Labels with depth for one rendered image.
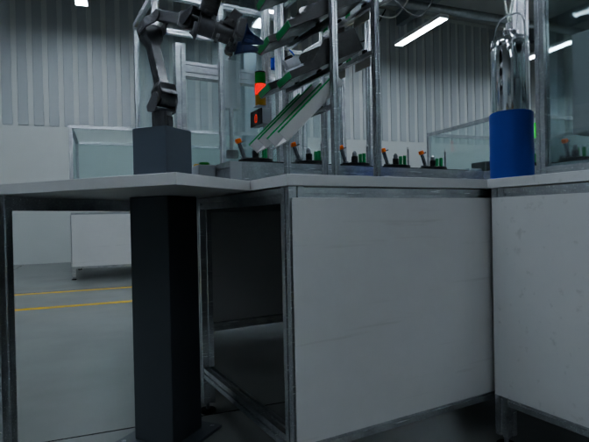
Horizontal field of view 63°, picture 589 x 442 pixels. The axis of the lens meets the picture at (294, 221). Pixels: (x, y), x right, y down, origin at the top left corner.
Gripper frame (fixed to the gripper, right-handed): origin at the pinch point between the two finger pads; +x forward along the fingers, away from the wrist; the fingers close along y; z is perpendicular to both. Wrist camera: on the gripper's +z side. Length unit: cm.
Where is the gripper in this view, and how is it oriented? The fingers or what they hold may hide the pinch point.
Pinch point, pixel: (250, 43)
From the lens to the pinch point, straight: 165.3
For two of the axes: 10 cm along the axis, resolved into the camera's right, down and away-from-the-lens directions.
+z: 2.1, -9.7, 0.7
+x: 9.2, 2.2, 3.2
